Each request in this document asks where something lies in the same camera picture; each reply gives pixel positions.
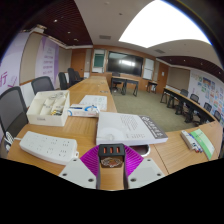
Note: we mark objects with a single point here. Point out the small blue and white box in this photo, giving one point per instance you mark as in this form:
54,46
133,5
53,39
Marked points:
81,111

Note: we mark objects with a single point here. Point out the wooden desk with black legs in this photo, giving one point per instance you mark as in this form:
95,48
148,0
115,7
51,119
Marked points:
125,80

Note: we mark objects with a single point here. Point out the group of black office chairs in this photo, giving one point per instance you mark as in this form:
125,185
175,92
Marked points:
71,76

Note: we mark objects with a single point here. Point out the green booklet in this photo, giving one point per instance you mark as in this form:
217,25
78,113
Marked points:
204,141

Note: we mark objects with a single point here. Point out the large ceiling light panel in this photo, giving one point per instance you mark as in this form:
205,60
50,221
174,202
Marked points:
160,25

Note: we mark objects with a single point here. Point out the large black wall screen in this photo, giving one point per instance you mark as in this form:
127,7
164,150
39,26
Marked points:
125,64

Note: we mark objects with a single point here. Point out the white marker pack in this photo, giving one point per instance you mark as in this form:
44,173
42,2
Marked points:
189,140

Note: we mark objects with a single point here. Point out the white and green wall board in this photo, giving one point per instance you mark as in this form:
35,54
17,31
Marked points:
98,61

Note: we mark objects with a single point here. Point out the long wooden side table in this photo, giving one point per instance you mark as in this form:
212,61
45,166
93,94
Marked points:
186,103

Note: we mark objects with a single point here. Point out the colourful wall posters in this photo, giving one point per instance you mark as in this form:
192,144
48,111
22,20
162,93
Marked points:
208,88

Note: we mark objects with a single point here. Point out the small wooden side desk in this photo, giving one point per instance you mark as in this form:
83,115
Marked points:
152,83

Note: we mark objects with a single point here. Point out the white power strip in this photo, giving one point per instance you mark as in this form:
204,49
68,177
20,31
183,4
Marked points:
48,146

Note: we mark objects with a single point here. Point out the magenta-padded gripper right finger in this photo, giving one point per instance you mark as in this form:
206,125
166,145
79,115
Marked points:
145,173

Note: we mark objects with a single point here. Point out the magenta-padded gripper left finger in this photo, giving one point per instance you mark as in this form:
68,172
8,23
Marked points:
77,173

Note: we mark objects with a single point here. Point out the black mesh office chair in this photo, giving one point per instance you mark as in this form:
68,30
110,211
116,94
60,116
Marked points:
41,85
11,110

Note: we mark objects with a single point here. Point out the large white book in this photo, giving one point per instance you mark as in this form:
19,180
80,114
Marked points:
126,130

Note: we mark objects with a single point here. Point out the black charger block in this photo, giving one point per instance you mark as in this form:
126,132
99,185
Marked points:
111,156

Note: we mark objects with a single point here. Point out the row of black side chairs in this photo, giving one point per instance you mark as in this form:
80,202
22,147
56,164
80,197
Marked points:
195,97

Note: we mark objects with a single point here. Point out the open white cardboard box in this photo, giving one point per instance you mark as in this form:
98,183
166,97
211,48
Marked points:
46,116

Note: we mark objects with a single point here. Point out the white printed paper sheet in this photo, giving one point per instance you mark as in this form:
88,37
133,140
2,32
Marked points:
95,101

